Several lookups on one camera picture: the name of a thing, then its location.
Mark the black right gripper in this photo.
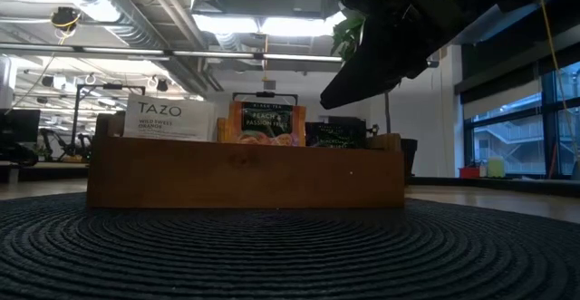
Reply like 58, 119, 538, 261
319, 0, 459, 111

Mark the green potted plant black pot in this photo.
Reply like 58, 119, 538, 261
329, 7, 419, 178

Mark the dark blackcurrant tea packet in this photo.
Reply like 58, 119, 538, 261
304, 121, 368, 150

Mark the orange peach tea packet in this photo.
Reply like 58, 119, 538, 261
227, 100, 307, 148

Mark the wooden three-compartment tray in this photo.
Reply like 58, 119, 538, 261
85, 112, 406, 209

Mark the white orange Tazo tea packet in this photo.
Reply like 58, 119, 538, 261
122, 92, 218, 142

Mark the light green container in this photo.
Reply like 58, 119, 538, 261
487, 156, 507, 179

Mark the long ceiling light bar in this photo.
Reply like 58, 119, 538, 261
0, 42, 343, 63

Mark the round dark woven placemat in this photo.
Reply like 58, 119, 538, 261
0, 191, 580, 300

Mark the black computer monitor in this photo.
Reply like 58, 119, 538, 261
0, 108, 42, 145

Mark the black background camera rig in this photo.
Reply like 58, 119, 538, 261
232, 91, 299, 107

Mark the yellow hanging cable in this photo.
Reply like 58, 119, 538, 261
537, 0, 580, 156

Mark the black background rig frame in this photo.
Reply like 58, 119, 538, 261
38, 83, 147, 161

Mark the black ceiling speaker yellow cable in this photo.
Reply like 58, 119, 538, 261
49, 5, 82, 33

